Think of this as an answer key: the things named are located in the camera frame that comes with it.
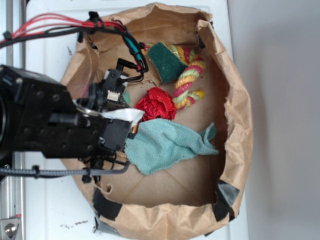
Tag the red crumpled foil ball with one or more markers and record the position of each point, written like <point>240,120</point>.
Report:
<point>157,103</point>

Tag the green and yellow sponge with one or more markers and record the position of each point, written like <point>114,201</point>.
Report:
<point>168,65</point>

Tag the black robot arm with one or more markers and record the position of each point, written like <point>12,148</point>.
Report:
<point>38,114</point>

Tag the teal microfibre cloth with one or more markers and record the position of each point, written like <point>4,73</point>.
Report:
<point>161,143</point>

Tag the green rubber ball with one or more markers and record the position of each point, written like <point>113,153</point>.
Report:
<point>127,98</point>

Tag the brown paper lined cardboard box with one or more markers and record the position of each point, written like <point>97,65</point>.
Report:
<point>199,194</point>

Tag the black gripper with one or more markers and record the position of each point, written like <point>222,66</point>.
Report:
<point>105,99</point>

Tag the aluminium frame rail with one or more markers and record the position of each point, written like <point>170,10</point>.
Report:
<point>12,189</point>

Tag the multicolour knotted rope toy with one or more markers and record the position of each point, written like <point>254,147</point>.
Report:
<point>182,96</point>

